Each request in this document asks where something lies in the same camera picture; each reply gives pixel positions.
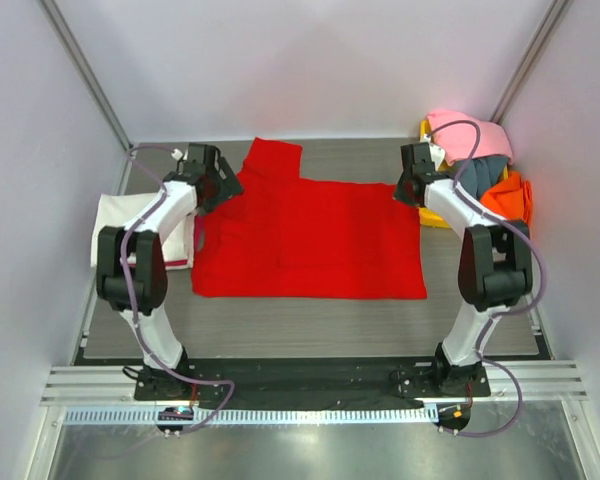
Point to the right aluminium corner post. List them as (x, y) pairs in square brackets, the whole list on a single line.
[(548, 26)]

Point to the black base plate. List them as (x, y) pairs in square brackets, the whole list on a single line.
[(309, 384)]

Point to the slotted white cable duct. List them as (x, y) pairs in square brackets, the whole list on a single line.
[(180, 415)]

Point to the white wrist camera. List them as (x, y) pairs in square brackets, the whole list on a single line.
[(179, 155), (437, 155)]

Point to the pink t shirt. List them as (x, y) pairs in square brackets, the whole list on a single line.
[(458, 140)]

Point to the aluminium front rail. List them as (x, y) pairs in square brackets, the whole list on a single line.
[(539, 380)]

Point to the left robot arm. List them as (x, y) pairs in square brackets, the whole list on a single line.
[(131, 273)]

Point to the folded white t shirt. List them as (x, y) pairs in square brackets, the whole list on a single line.
[(116, 211)]

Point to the red t shirt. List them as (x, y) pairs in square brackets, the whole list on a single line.
[(289, 236)]

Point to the grey t shirt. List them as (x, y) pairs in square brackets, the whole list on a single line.
[(482, 174)]

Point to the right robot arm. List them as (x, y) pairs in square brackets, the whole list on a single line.
[(494, 272)]

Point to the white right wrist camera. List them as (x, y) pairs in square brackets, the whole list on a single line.
[(437, 155)]

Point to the left aluminium corner post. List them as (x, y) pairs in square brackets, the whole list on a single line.
[(84, 69)]

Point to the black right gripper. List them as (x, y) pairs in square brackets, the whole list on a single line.
[(406, 189)]

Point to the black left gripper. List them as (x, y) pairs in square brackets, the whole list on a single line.
[(229, 186)]

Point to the orange t shirt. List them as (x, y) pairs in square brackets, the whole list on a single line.
[(511, 198)]

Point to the aluminium corner post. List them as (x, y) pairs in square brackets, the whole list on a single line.
[(548, 26), (84, 69)]

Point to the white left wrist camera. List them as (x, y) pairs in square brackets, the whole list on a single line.
[(179, 155)]

